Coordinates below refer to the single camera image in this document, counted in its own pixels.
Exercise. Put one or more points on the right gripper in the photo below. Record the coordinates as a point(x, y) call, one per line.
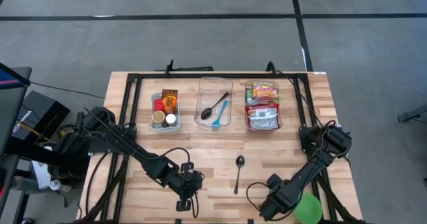
point(277, 200)

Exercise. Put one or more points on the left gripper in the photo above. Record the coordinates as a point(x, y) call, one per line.
point(187, 184)

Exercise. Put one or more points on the dark metal spoon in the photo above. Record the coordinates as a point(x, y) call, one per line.
point(239, 161)

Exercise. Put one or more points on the white-lidded spice jar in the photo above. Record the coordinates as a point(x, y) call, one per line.
point(171, 118)

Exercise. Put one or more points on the teal plastic spoon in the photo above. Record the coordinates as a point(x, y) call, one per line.
point(216, 123)

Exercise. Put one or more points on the tan-lidded spice jar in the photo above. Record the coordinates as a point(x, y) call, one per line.
point(158, 117)

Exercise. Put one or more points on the red roast beef ramen packet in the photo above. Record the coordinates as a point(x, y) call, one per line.
point(263, 117)

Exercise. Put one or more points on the red-lidded patterned tin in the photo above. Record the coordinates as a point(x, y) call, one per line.
point(158, 105)

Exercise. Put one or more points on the brown orange snack packet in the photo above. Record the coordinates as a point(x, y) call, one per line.
point(170, 102)

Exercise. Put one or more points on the green pink ramen packet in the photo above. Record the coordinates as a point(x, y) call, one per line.
point(265, 90)

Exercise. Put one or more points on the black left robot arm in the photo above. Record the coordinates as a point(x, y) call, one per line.
point(133, 147)

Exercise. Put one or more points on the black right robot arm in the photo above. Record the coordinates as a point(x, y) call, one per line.
point(310, 174)

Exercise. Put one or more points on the green plastic bowl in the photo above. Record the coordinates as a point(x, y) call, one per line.
point(312, 212)

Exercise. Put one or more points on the white plastic bin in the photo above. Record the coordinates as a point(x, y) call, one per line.
point(165, 130)

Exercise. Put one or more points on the black spoon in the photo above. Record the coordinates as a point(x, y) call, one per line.
point(206, 113)

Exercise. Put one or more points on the clear plastic container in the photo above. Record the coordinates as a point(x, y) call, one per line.
point(213, 84)
point(281, 84)

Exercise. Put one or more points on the black equipment beside table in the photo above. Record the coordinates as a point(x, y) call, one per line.
point(70, 164)

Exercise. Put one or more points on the black table clamp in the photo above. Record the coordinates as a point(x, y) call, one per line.
point(193, 69)
point(271, 67)

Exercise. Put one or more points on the white paper sheet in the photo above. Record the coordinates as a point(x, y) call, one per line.
point(41, 170)

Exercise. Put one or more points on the black box white logo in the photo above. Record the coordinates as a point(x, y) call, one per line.
point(36, 110)

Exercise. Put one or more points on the black aluminium table frame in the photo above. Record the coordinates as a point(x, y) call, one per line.
point(200, 75)

